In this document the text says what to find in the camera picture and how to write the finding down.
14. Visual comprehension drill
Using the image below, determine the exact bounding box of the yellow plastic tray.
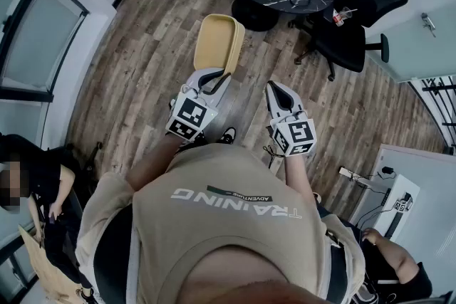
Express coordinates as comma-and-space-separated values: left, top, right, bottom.
193, 14, 245, 78

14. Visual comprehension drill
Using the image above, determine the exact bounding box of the clear plastic cup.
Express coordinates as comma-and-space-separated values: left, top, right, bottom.
332, 6, 358, 28

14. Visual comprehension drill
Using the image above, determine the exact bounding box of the person's left forearm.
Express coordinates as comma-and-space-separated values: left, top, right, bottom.
127, 133, 187, 194

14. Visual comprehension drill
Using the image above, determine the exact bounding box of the white printed box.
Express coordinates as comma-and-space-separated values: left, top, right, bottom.
370, 173, 421, 240

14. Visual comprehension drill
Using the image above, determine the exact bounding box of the white power strip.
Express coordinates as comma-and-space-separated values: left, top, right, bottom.
338, 166, 375, 190

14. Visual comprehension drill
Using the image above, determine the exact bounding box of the black framed window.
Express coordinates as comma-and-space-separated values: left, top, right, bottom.
0, 0, 90, 104

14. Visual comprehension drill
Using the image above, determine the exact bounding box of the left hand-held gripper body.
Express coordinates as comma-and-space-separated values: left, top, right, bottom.
165, 83, 219, 145

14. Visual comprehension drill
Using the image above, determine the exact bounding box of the black metal railing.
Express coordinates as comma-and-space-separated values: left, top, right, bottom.
408, 75, 456, 156

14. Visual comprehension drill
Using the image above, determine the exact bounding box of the metal door handle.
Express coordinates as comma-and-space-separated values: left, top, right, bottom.
420, 11, 437, 38

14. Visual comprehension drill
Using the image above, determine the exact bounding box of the black shoulder strap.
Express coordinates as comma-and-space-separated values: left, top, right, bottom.
316, 204, 348, 300

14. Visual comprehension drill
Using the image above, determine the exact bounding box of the person's beige t-shirt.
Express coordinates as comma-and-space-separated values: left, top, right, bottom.
75, 142, 367, 304

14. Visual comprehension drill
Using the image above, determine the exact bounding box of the person's right forearm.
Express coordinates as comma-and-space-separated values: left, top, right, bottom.
282, 152, 318, 197

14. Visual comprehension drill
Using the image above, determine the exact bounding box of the black office chair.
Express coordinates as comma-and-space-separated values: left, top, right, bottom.
287, 0, 415, 83

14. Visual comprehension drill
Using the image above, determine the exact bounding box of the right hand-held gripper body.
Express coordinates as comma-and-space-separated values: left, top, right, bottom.
269, 105, 318, 158

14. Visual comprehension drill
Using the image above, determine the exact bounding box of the white desk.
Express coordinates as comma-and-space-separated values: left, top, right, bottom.
350, 143, 456, 261

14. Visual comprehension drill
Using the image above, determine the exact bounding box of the person's left shoe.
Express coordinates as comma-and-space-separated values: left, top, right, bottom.
216, 126, 238, 146

